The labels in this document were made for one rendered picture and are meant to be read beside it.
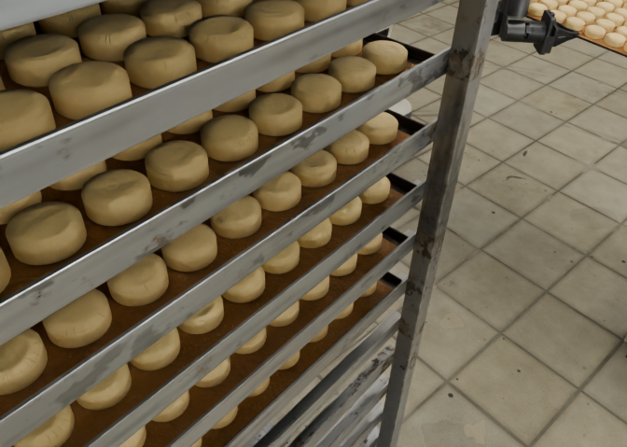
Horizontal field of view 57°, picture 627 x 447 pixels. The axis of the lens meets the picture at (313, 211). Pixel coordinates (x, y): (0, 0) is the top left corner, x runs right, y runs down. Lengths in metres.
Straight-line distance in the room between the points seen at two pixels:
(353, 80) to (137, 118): 0.28
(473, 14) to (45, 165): 0.45
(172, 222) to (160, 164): 0.06
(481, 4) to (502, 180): 2.25
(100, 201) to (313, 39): 0.20
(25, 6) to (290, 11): 0.24
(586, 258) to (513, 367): 0.68
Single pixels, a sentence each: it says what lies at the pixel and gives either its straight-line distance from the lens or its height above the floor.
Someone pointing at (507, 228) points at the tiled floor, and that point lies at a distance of 2.58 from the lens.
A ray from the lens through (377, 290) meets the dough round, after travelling 0.89.
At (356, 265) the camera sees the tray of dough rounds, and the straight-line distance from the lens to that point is 0.79.
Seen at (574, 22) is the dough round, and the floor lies 1.01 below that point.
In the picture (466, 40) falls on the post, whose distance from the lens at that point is 0.66.
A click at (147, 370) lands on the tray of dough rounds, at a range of 0.58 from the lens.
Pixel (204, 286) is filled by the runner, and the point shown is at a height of 1.24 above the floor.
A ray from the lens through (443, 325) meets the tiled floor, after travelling 2.13.
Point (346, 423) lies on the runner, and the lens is 1.07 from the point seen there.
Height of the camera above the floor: 1.60
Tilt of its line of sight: 40 degrees down
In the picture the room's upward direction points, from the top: 2 degrees clockwise
